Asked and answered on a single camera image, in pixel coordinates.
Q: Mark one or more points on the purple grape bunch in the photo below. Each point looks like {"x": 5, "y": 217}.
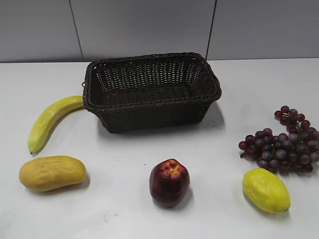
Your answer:
{"x": 296, "y": 150}

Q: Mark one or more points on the dark brown wicker basket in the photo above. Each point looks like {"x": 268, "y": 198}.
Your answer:
{"x": 150, "y": 91}

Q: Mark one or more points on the red apple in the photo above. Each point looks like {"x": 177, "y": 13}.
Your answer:
{"x": 169, "y": 182}

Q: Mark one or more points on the yellow banana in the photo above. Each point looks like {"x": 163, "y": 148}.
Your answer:
{"x": 49, "y": 118}

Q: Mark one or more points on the yellow lemon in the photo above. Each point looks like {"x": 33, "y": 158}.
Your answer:
{"x": 266, "y": 191}

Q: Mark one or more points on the orange yellow mango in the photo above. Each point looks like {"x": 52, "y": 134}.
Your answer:
{"x": 52, "y": 172}

